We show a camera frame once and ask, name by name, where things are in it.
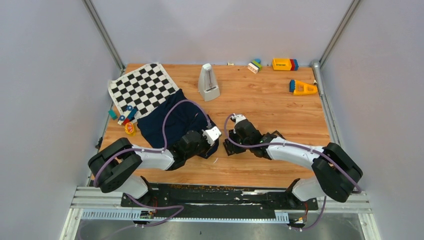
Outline white metronome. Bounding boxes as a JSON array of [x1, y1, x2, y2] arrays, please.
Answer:
[[197, 63, 221, 102]]

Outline grey corner pipe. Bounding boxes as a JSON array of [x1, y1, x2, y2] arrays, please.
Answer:
[[310, 59, 341, 145]]

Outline purple cable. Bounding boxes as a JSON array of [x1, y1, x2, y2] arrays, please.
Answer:
[[93, 99, 213, 229], [223, 113, 363, 231]]

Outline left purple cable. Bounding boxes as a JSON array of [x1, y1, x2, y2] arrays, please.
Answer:
[[93, 99, 213, 229]]

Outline white green blue block stack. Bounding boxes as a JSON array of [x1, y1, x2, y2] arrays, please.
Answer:
[[247, 58, 263, 74]]

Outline yellow red toy piece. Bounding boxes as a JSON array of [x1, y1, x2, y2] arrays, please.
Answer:
[[124, 122, 136, 137]]

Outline black white checkerboard mat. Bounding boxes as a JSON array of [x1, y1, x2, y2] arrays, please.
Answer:
[[107, 63, 180, 121]]

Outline navy blue garment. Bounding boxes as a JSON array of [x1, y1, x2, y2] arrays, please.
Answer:
[[137, 89, 211, 160]]

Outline blue red toy car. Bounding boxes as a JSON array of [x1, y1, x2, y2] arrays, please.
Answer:
[[117, 105, 138, 125]]

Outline yellow toy block bin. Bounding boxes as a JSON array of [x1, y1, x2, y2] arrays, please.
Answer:
[[272, 58, 294, 71]]

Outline teal toy block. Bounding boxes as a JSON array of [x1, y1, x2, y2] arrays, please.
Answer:
[[108, 109, 118, 120]]

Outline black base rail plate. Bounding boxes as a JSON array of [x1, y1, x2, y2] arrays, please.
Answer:
[[138, 183, 319, 220]]

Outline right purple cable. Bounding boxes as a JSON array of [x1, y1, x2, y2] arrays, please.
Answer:
[[223, 113, 363, 231]]

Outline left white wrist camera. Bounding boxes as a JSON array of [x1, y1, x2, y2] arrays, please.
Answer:
[[202, 126, 222, 146]]

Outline yellow blue toy wedge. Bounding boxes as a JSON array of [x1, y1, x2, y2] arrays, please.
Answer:
[[289, 79, 318, 96]]

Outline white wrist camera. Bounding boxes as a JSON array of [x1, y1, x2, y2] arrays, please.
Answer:
[[230, 113, 247, 125], [202, 126, 222, 146]]

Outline red blue block pair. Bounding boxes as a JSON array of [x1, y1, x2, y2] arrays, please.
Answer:
[[290, 58, 299, 71]]

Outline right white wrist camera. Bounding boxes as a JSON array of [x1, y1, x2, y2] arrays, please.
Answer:
[[230, 113, 247, 125]]

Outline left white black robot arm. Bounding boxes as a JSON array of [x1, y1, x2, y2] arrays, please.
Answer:
[[87, 126, 222, 207]]

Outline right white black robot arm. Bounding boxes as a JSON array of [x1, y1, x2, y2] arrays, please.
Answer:
[[224, 114, 363, 209]]

